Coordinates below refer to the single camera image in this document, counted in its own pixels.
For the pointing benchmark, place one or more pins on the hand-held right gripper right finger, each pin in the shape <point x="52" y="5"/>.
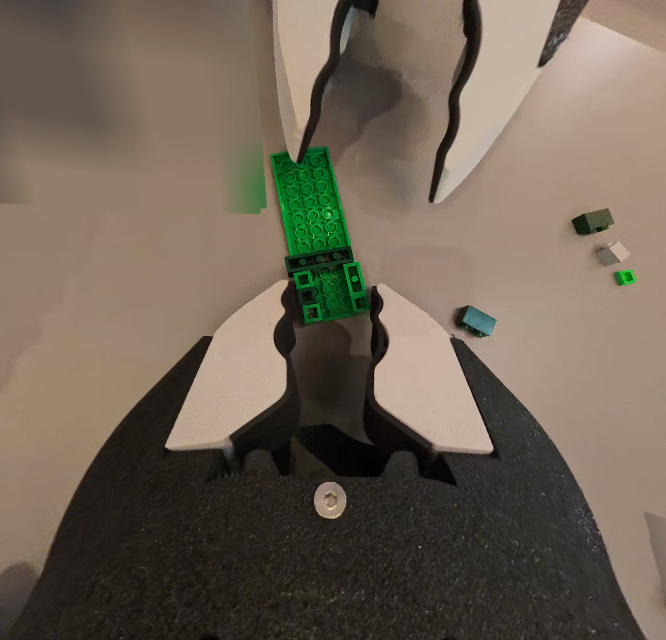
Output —
<point x="426" y="385"/>

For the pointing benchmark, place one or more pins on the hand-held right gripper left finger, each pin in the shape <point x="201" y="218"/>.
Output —
<point x="234" y="379"/>

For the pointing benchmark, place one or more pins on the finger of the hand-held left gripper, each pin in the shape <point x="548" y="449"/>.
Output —
<point x="302" y="36"/>
<point x="499" y="51"/>

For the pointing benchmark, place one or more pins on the green toy brick plate assembly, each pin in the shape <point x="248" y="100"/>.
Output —
<point x="312" y="213"/>

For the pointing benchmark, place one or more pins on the white desk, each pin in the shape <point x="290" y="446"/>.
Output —
<point x="130" y="286"/>

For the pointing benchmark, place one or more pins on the dark green toy brick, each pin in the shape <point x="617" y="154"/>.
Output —
<point x="593" y="219"/>
<point x="476" y="321"/>

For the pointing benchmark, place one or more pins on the small bright green toy brick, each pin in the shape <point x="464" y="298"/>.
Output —
<point x="625" y="277"/>

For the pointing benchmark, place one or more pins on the grey toy brick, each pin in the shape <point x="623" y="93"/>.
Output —
<point x="611" y="254"/>

